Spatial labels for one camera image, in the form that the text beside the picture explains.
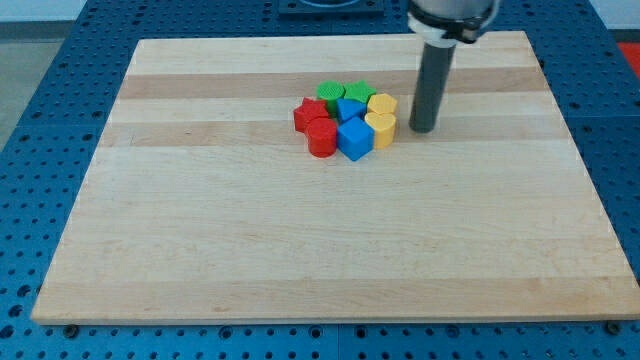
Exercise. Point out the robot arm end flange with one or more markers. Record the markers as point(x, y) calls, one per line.
point(445, 23)

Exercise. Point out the blue cube block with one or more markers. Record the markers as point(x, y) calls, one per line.
point(355, 138)

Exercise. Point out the red cylinder block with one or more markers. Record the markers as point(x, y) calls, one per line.
point(321, 134)

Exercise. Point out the red star block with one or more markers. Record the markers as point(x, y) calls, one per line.
point(307, 111)

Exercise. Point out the blue triangle block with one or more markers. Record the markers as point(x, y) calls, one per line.
point(347, 109)

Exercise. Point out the yellow heart block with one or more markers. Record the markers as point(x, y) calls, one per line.
point(384, 127)

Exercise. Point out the green cylinder block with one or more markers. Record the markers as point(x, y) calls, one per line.
point(330, 91)

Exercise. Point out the green star block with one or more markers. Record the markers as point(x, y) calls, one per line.
point(359, 91)

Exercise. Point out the yellow hexagon block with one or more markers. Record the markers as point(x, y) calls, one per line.
point(382, 104)

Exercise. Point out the wooden board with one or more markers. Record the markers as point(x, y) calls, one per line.
point(203, 205)

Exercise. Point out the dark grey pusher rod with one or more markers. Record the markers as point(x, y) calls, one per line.
point(430, 85)

